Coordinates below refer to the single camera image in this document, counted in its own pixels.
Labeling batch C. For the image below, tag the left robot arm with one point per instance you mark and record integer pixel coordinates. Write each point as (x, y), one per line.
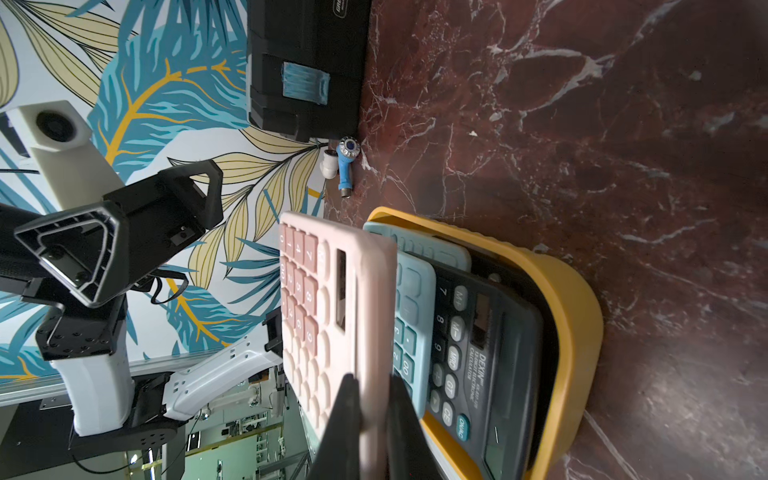
(87, 346)

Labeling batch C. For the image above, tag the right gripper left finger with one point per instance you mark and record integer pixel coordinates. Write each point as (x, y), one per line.
(338, 456)

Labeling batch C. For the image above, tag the pink calculator face down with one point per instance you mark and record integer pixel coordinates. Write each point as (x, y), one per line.
(338, 310)

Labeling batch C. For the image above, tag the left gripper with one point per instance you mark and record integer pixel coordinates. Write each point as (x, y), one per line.
(86, 248)

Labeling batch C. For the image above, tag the light blue calculator face up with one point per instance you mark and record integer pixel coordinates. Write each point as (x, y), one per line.
(422, 244)

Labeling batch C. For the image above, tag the black calculator with grey keys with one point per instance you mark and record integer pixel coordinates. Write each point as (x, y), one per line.
(484, 375)

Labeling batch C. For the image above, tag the black plastic toolbox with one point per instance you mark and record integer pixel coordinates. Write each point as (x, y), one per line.
(307, 66)

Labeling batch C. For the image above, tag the yellow plastic storage tray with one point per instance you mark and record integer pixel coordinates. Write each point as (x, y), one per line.
(572, 333)

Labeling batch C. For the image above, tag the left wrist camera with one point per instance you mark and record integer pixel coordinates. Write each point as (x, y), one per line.
(58, 139)

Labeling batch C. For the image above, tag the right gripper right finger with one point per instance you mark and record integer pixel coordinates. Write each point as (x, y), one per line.
(408, 453)

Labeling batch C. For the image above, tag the white pipe fitting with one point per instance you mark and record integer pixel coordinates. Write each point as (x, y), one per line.
(329, 165)

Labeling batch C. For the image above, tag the light blue calculator face down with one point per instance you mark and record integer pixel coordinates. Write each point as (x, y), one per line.
(413, 327)

